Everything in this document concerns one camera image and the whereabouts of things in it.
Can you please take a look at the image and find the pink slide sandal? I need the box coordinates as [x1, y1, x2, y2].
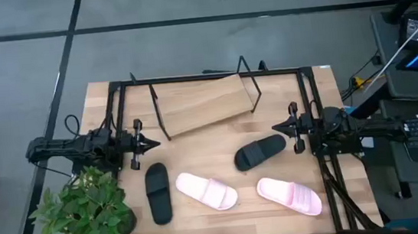
[255, 172, 324, 222]
[174, 167, 240, 216]

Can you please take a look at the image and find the black slide sandal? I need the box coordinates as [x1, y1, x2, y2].
[231, 133, 289, 174]
[143, 161, 175, 227]

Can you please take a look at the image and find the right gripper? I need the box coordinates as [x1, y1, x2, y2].
[269, 100, 309, 157]

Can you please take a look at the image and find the black metal table frame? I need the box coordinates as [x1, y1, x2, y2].
[96, 50, 385, 234]

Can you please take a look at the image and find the wooden shelf with black frame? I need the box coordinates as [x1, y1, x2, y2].
[145, 53, 266, 143]

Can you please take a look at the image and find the grey desk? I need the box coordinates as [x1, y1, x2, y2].
[370, 6, 418, 197]

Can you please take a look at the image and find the yellow plug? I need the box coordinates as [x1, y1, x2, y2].
[351, 75, 369, 89]

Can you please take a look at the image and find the green potted plant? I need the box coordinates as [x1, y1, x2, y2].
[24, 161, 139, 234]

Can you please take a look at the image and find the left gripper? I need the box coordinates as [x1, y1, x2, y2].
[124, 115, 164, 172]

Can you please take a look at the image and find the black power adapter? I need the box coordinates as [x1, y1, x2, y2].
[394, 11, 418, 48]

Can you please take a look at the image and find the black looped cable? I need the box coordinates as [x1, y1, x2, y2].
[63, 113, 83, 139]

